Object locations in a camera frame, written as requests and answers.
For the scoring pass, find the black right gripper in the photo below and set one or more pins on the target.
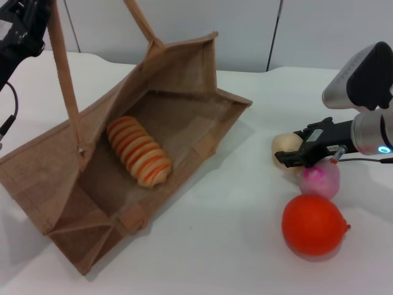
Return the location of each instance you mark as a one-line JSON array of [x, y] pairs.
[[333, 138]]

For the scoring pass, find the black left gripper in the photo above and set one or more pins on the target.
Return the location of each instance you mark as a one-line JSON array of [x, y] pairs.
[[15, 52]]

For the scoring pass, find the beige egg yolk pastry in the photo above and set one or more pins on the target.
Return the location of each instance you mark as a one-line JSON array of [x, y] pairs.
[[285, 143]]

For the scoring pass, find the orange striped bread loaf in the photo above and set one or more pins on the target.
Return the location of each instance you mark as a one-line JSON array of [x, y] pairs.
[[138, 150]]

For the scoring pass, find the brown burlap tote bag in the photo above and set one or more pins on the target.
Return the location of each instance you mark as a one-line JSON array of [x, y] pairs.
[[92, 184]]

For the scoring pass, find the pink round ball toy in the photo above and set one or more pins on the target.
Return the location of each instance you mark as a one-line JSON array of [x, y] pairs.
[[322, 181]]

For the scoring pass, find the orange round ball toy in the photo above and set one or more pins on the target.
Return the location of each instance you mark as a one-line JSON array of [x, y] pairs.
[[313, 227]]

